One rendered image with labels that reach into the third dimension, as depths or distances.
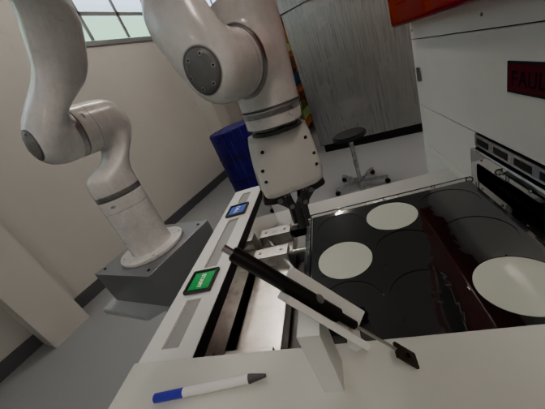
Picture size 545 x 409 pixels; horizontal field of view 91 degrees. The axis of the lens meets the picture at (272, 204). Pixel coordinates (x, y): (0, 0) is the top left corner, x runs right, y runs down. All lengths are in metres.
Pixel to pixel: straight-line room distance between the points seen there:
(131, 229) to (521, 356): 0.77
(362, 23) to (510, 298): 3.29
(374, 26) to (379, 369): 3.40
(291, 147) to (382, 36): 3.18
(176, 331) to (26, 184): 2.75
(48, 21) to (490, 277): 0.82
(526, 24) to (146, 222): 0.84
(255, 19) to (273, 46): 0.03
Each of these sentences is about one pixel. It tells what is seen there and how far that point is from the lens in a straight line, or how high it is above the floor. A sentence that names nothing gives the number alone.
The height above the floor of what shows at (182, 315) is 0.96.
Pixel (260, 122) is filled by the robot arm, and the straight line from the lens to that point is 0.37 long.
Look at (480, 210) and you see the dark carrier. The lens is 0.61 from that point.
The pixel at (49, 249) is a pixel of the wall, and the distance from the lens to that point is 3.13.
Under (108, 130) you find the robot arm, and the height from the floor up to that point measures 1.26.
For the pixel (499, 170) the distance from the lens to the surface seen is 0.67.
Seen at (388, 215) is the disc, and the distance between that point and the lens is 0.62.
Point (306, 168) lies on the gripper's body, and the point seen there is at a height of 1.10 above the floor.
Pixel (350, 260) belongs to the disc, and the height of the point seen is 0.90.
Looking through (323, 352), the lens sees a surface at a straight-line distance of 0.26.
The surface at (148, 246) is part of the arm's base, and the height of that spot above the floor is 0.96.
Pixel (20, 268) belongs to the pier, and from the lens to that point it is 2.80.
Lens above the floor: 1.24
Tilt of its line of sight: 25 degrees down
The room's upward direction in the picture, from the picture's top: 23 degrees counter-clockwise
